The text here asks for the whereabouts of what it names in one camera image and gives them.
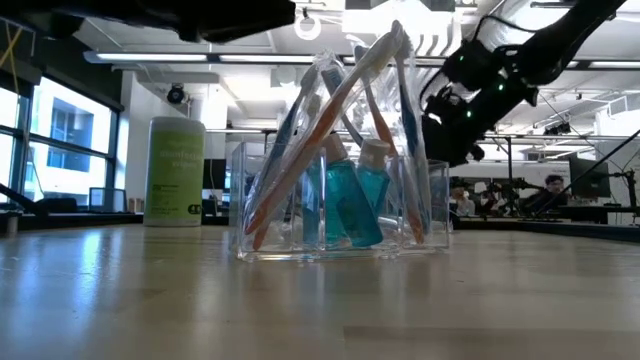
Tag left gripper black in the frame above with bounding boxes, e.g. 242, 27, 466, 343
79, 0, 297, 44

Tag blue mouthwash bottle white cap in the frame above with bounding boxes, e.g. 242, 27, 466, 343
356, 138, 393, 221
323, 132, 385, 250

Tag person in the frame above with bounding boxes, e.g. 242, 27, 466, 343
519, 173, 567, 217
449, 185, 477, 218

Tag background robot arms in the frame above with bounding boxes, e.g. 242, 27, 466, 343
477, 179, 524, 218

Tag long ceiling light bar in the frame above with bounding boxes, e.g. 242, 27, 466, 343
564, 58, 640, 70
82, 49, 315, 65

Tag black computer monitor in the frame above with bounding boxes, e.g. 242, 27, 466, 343
568, 156, 612, 200

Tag small black monitor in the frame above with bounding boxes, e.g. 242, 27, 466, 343
201, 158, 228, 191

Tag green disinfecting wipes canister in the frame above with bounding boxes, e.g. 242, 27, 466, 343
143, 115, 207, 229

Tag black desk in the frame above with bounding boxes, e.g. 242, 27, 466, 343
557, 203, 640, 225

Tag clear acrylic organizer box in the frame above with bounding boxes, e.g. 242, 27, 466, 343
228, 141, 451, 264

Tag open laptop screen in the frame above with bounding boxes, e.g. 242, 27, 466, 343
88, 186, 128, 214

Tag black diagonal strut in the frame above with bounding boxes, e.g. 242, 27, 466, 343
0, 181, 52, 220

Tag white ring light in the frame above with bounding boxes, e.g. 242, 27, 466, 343
293, 13, 323, 42

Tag black ceiling camera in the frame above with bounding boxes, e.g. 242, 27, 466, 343
166, 82, 188, 106

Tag black hanging cable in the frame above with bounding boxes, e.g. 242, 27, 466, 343
533, 128, 640, 217

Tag yellow strap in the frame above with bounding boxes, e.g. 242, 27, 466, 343
0, 23, 25, 96

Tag small silver post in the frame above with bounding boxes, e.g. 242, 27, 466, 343
3, 212, 21, 238

